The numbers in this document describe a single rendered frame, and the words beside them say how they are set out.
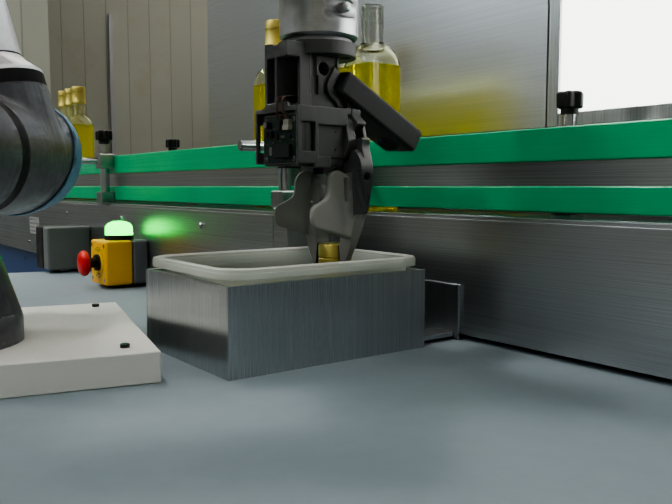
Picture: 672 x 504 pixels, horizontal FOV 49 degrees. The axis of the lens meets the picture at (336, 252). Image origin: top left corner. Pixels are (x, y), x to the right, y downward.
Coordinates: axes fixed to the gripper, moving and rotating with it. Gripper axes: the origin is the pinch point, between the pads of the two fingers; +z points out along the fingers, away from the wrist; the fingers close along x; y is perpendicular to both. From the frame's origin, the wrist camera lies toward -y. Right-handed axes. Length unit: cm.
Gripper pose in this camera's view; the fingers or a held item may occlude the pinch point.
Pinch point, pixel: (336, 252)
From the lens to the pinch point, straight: 74.5
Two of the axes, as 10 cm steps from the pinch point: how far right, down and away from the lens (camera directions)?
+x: 6.3, 0.7, -7.8
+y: -7.8, 0.5, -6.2
